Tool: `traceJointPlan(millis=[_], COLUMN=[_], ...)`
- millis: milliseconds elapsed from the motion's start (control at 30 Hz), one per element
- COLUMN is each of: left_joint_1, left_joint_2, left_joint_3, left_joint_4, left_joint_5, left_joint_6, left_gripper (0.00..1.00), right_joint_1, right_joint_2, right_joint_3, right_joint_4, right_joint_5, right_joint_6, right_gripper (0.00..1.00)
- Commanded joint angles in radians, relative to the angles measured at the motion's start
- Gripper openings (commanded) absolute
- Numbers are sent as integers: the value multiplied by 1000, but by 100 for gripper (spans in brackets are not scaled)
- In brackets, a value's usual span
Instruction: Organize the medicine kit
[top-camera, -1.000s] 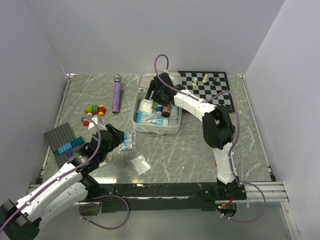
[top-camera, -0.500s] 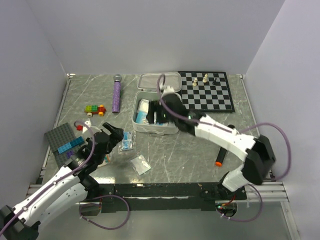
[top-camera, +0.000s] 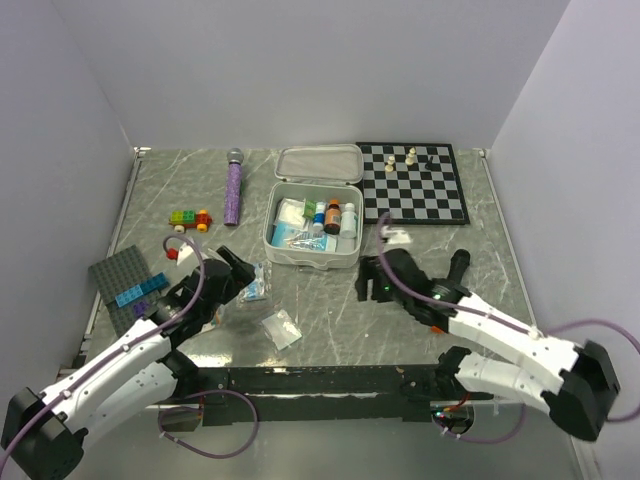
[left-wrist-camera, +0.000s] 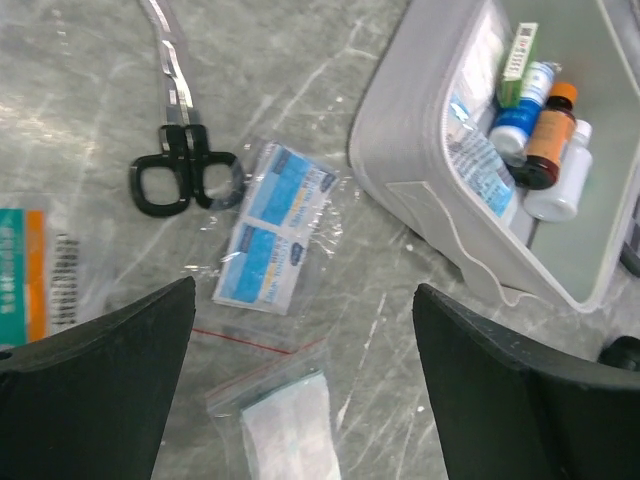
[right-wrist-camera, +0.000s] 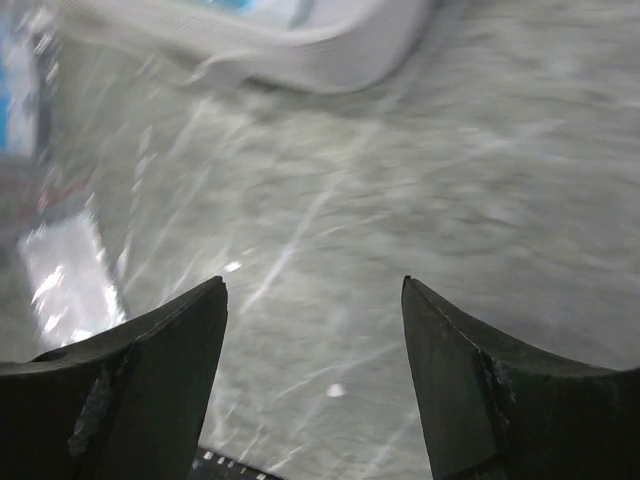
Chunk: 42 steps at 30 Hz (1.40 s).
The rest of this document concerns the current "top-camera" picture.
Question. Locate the blue white pouch bag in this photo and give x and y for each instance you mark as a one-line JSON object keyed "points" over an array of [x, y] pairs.
{"points": [[287, 236]]}

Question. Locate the brown bottle orange cap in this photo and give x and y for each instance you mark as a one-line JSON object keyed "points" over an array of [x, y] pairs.
{"points": [[332, 223]]}

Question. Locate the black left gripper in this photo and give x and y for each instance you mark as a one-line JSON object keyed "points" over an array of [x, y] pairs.
{"points": [[240, 275]]}

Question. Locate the white green pill bottle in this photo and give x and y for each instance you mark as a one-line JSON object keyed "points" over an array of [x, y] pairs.
{"points": [[349, 222]]}

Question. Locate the white chess piece tall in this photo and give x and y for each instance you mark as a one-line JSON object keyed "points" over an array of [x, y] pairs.
{"points": [[410, 157]]}

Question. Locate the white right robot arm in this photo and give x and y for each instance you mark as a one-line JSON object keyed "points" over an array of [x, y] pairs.
{"points": [[575, 385]]}

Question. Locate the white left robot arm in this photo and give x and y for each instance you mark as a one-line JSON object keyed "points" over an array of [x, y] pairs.
{"points": [[46, 433]]}

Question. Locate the white medicine kit case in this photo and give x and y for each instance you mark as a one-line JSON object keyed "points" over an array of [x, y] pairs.
{"points": [[320, 174]]}

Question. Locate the large gauze plastic bag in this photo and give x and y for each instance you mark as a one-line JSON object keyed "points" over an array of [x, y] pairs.
{"points": [[291, 212]]}

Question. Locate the colourful toy brick car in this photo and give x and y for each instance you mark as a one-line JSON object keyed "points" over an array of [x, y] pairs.
{"points": [[183, 220]]}

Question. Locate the white chess piece small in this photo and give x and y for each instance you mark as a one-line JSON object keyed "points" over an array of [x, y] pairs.
{"points": [[390, 164]]}

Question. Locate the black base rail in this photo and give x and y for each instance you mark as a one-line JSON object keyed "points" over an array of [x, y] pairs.
{"points": [[407, 392]]}

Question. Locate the purple glitter microphone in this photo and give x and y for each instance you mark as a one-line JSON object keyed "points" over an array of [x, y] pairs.
{"points": [[235, 159]]}

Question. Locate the black marker orange cap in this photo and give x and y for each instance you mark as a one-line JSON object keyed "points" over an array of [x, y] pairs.
{"points": [[450, 289]]}

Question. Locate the blue toy brick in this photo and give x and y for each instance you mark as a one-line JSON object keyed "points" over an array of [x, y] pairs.
{"points": [[157, 282]]}

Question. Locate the black white chessboard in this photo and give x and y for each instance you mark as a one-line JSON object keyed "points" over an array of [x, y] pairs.
{"points": [[412, 195]]}

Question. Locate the bandage box plastic bag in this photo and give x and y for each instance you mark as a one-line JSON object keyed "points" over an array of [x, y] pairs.
{"points": [[215, 321]]}

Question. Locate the small green medicine box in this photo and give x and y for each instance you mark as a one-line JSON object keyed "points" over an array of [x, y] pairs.
{"points": [[309, 209]]}

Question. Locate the small gauze zip bag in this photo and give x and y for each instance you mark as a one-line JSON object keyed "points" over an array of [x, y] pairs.
{"points": [[281, 329]]}

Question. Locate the white blue pill bottle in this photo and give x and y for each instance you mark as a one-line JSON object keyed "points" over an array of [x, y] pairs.
{"points": [[319, 218]]}

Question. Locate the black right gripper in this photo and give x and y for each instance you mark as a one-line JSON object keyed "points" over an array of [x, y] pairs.
{"points": [[369, 270]]}

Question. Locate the grey brick baseplate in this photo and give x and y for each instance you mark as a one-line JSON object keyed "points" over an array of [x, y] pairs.
{"points": [[116, 274]]}

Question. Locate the purple toy brick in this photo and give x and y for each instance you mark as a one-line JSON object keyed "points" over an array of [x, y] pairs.
{"points": [[139, 309]]}

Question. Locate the blue packets plastic bag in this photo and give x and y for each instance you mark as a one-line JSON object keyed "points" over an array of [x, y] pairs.
{"points": [[258, 292]]}

